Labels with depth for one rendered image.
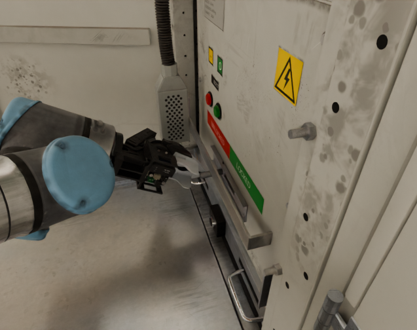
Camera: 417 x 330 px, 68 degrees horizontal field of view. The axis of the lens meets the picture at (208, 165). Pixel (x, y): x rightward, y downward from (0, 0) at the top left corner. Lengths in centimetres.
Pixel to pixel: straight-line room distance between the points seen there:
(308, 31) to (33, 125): 40
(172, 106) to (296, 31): 44
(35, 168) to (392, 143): 32
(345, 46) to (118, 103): 83
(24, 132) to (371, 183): 46
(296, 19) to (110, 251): 62
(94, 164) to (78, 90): 65
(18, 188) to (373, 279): 31
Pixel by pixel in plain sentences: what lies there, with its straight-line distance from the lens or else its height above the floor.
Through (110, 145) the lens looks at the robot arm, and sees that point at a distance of 55.
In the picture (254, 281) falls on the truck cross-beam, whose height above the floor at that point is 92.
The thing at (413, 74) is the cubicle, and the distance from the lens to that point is 19.
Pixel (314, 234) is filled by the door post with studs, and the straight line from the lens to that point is 30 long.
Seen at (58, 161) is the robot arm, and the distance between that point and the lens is 36.
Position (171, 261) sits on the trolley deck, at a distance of 73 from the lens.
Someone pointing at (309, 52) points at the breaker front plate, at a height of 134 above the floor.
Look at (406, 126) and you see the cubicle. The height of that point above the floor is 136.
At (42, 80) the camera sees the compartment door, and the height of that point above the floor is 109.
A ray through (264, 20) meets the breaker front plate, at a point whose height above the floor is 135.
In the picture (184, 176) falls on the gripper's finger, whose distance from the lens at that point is 66.
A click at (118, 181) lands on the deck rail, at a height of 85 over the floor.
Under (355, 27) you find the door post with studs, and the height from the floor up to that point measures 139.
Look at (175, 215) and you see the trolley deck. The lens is 82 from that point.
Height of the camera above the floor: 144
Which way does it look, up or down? 37 degrees down
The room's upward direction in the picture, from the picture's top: straight up
